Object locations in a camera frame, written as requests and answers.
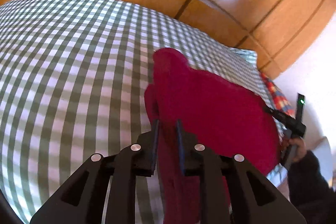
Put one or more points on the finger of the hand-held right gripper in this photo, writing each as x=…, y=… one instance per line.
x=278, y=115

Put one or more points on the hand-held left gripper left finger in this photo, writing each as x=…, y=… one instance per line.
x=156, y=140

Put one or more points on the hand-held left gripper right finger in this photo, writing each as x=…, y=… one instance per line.
x=179, y=143

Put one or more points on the dark red garment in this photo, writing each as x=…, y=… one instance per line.
x=210, y=103

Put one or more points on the person's right forearm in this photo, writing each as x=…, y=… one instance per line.
x=312, y=187

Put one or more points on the person's right hand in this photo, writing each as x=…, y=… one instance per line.
x=298, y=148

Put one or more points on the multicoloured checkered pillow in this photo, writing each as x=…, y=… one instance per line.
x=279, y=98

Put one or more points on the green checkered pillow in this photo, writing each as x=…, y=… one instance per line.
x=249, y=66

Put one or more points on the green checkered bed sheet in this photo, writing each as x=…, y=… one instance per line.
x=65, y=69

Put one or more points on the wooden wardrobe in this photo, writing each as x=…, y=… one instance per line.
x=236, y=3

